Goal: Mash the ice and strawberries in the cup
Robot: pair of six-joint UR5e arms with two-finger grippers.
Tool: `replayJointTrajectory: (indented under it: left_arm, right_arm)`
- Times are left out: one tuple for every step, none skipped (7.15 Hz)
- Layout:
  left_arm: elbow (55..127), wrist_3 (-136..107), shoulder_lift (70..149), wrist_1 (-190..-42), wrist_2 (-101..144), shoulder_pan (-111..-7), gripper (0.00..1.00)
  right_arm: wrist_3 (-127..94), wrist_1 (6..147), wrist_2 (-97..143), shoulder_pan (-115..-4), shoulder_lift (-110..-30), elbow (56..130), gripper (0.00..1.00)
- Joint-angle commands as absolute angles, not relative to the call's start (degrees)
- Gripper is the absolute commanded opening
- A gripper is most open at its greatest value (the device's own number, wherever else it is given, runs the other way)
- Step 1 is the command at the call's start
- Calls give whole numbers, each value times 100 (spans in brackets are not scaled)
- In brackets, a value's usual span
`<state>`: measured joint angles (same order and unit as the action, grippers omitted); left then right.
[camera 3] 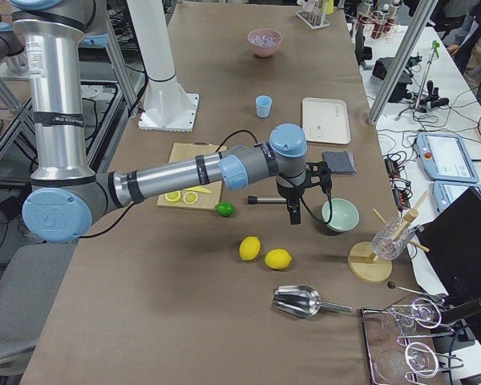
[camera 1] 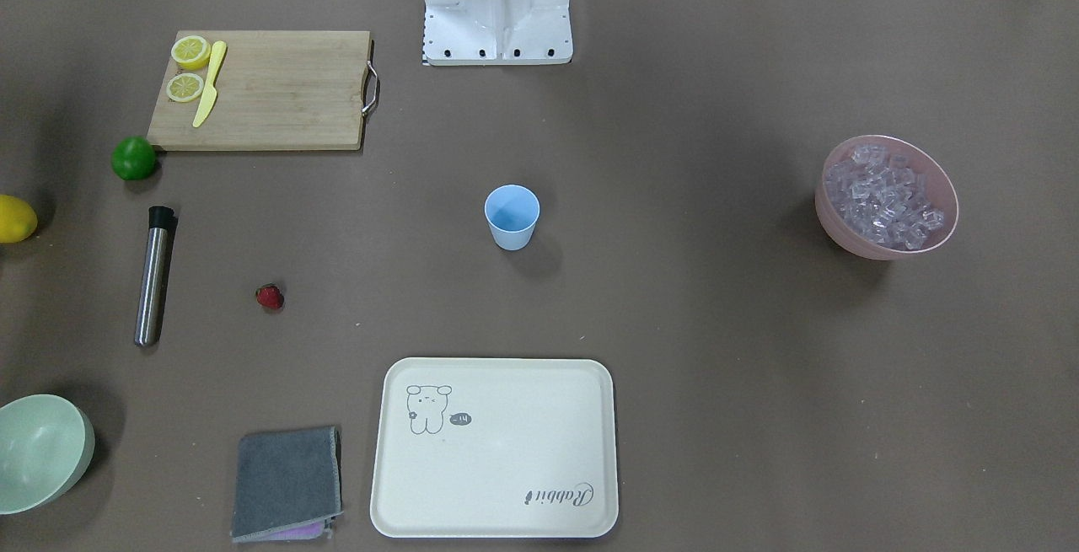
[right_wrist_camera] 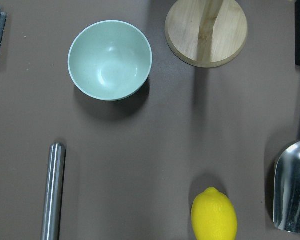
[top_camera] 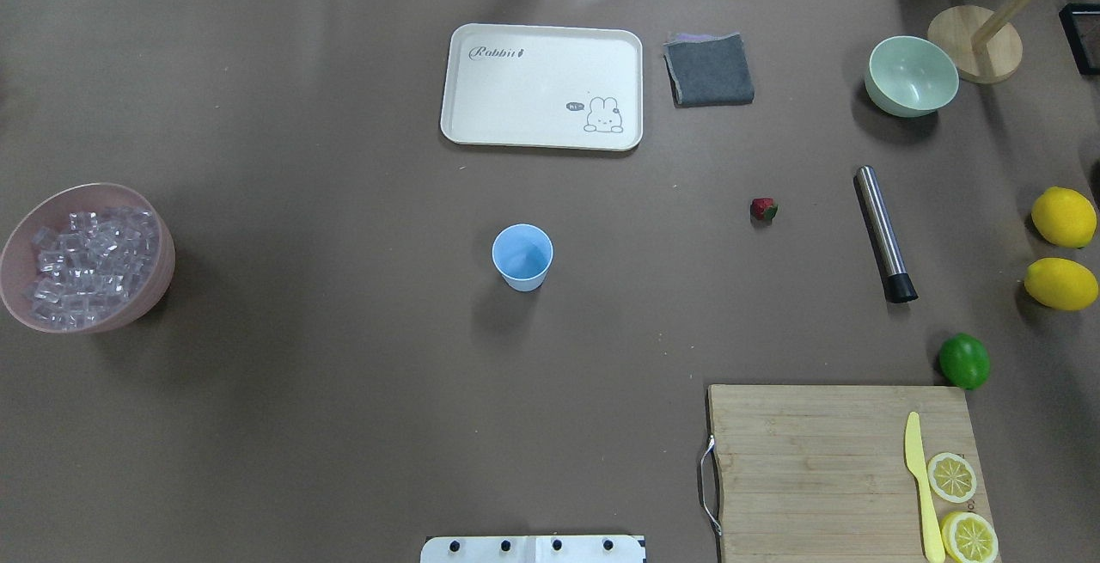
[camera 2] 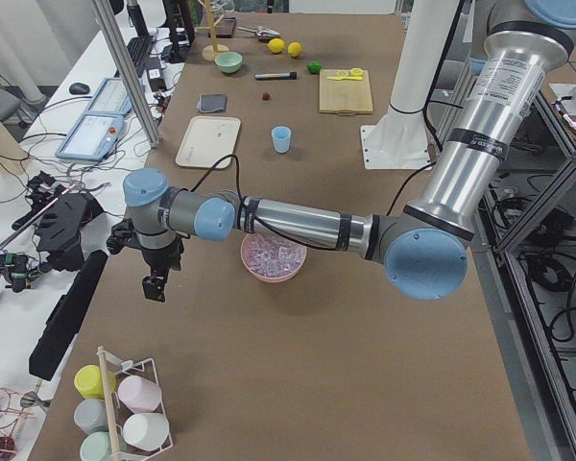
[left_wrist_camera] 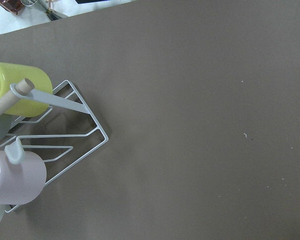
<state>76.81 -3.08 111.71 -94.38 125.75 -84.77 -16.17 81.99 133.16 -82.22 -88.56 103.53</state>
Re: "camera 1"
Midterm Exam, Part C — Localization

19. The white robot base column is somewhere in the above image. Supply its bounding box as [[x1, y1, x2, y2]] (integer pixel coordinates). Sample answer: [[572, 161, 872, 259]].
[[421, 0, 574, 66]]

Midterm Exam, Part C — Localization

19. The light blue cup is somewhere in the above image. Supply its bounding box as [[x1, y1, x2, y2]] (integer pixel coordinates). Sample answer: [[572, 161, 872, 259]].
[[483, 185, 540, 251]]

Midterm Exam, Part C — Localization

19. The pile of ice cubes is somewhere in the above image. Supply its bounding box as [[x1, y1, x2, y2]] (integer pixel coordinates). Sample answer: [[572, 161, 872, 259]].
[[824, 143, 947, 251]]

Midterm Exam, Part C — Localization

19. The cream rabbit tray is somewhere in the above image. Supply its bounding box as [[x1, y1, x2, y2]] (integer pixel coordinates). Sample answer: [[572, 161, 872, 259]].
[[369, 357, 620, 539]]

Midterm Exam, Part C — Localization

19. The red strawberry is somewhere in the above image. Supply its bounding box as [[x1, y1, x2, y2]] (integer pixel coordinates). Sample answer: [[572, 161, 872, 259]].
[[255, 284, 285, 311]]

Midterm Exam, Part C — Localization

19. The wooden cutting board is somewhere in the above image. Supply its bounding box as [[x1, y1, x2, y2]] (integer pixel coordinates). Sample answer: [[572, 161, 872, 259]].
[[147, 29, 378, 152]]

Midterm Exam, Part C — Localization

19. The pink bowl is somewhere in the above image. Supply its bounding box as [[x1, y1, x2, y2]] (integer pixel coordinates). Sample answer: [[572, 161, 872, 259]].
[[814, 135, 960, 261]]

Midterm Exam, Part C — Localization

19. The grey folded cloth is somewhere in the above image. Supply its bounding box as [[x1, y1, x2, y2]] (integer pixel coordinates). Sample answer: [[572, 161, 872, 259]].
[[230, 426, 342, 544]]

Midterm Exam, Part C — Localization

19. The yellow plastic knife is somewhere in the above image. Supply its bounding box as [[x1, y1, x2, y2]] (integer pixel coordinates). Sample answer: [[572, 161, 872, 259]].
[[191, 40, 228, 128]]

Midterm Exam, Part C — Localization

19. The steel muddler black tip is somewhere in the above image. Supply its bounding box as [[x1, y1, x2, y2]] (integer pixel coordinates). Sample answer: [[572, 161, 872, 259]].
[[134, 206, 177, 348]]

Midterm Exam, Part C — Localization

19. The lower lemon half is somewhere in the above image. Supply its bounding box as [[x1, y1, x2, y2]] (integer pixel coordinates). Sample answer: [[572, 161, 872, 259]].
[[164, 72, 205, 104]]

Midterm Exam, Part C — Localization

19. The lemon half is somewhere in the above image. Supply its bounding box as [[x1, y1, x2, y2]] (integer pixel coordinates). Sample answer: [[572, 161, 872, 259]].
[[164, 72, 205, 104], [170, 35, 211, 71]]

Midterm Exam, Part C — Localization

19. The upper lemon half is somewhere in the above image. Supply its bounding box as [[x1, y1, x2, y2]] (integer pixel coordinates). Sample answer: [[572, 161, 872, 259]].
[[170, 35, 211, 71]]

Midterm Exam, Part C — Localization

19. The green lime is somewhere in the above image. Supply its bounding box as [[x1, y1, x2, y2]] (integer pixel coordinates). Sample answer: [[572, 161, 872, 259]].
[[110, 135, 158, 182]]

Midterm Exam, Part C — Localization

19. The yellow lemon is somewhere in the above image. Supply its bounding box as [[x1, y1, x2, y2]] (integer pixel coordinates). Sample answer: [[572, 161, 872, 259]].
[[0, 195, 39, 244]]

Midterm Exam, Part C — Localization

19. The mint green bowl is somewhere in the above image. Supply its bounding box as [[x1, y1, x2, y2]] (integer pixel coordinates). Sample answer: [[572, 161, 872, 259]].
[[1, 394, 96, 515]]

